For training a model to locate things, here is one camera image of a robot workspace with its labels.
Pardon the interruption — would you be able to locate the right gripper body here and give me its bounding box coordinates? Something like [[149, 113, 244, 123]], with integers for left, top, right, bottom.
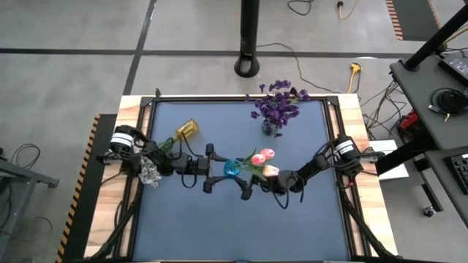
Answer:
[[255, 177, 281, 194]]

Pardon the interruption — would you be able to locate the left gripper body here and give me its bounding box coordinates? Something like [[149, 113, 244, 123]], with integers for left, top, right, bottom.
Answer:
[[181, 156, 211, 177]]

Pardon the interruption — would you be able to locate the pink artificial tulip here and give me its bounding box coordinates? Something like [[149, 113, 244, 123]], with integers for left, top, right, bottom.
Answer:
[[241, 148, 276, 172], [237, 153, 267, 176], [241, 164, 281, 183]]

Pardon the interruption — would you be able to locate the blue glass vase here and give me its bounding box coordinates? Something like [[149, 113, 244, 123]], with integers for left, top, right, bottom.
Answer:
[[223, 159, 243, 178]]

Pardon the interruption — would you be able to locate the yellow glass vase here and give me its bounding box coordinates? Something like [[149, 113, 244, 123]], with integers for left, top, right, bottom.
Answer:
[[173, 118, 200, 142]]

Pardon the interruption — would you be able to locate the green glass vase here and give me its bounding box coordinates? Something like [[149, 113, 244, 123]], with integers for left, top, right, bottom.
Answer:
[[260, 119, 279, 137]]

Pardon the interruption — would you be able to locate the blue table mat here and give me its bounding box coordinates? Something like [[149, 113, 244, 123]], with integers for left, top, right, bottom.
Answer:
[[132, 100, 351, 262]]

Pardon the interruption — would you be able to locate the black framed wooden table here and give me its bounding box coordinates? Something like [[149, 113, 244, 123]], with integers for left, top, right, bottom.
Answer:
[[83, 86, 399, 263]]

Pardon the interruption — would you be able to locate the black hazard-edged floor mat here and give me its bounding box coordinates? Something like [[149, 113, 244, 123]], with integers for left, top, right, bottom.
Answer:
[[54, 113, 118, 263], [385, 0, 442, 42]]

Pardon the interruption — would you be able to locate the white paper sheet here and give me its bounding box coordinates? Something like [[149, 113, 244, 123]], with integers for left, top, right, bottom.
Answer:
[[365, 140, 410, 180]]

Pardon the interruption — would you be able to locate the yellow power plug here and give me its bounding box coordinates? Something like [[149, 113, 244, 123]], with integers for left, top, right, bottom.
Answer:
[[346, 62, 363, 94]]

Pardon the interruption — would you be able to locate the red box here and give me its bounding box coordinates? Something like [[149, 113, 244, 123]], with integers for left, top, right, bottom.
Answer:
[[398, 110, 420, 131]]

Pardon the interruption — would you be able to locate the grey side desk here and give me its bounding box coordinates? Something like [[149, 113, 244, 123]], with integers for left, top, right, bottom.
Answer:
[[389, 50, 468, 224]]

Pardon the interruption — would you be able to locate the grey metal stand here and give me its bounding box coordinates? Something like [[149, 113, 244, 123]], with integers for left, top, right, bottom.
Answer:
[[0, 148, 61, 263]]

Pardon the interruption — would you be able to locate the black keyboard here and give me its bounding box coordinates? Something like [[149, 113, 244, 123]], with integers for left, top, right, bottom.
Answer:
[[444, 153, 468, 194]]

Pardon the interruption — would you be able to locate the black diagonal pole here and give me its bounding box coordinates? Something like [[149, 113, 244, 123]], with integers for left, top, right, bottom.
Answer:
[[404, 3, 468, 72]]

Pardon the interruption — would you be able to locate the black flat device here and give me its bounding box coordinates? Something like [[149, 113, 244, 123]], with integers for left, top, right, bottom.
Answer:
[[438, 50, 468, 87]]

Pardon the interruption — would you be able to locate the black floor cable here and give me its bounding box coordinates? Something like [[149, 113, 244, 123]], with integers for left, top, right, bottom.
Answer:
[[257, 42, 339, 94]]

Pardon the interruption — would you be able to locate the black cable bundle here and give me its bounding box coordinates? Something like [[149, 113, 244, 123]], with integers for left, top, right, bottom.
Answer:
[[360, 80, 410, 142]]

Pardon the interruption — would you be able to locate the yellow extension cable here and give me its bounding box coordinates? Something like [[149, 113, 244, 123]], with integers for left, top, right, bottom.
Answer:
[[336, 1, 358, 21]]

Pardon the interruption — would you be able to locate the coiled black cable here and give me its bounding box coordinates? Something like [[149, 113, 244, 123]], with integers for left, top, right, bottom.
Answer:
[[428, 87, 468, 118]]

